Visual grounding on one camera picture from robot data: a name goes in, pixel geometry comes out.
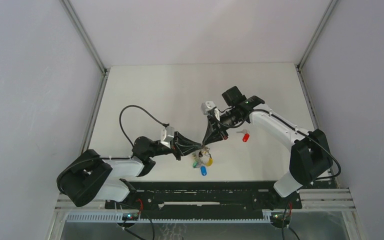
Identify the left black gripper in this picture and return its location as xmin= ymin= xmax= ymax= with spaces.
xmin=147 ymin=131 xmax=203 ymax=161

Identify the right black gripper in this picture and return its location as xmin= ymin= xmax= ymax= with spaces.
xmin=202 ymin=108 xmax=243 ymax=146

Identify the metal key organizer ring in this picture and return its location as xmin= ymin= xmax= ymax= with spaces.
xmin=191 ymin=145 xmax=214 ymax=177

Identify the red tagged key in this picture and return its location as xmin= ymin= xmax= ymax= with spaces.
xmin=237 ymin=129 xmax=250 ymax=143

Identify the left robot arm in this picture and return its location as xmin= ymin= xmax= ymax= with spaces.
xmin=56 ymin=131 xmax=203 ymax=209

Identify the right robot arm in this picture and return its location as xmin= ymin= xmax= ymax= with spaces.
xmin=201 ymin=86 xmax=342 ymax=210

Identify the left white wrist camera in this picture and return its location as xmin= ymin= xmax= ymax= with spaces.
xmin=160 ymin=126 xmax=175 ymax=148

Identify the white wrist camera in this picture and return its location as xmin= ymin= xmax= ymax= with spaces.
xmin=201 ymin=101 xmax=220 ymax=121
xmin=160 ymin=126 xmax=175 ymax=148

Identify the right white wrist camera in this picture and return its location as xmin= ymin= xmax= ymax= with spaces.
xmin=201 ymin=101 xmax=220 ymax=121

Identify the left black camera cable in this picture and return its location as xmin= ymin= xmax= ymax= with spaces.
xmin=118 ymin=104 xmax=170 ymax=148

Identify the black camera cable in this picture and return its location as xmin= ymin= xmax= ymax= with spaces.
xmin=118 ymin=104 xmax=170 ymax=148
xmin=211 ymin=105 xmax=343 ymax=181

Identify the right black camera cable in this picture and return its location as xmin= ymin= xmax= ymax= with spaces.
xmin=211 ymin=105 xmax=343 ymax=181

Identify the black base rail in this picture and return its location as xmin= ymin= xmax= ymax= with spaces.
xmin=104 ymin=181 xmax=303 ymax=220

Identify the right aluminium frame post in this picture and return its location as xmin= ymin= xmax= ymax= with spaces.
xmin=296 ymin=0 xmax=340 ymax=72

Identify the aluminium frame post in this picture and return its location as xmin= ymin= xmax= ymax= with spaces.
xmin=296 ymin=0 xmax=340 ymax=72
xmin=59 ymin=0 xmax=108 ymax=76

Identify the left aluminium frame post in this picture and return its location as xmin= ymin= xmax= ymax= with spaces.
xmin=59 ymin=0 xmax=108 ymax=76

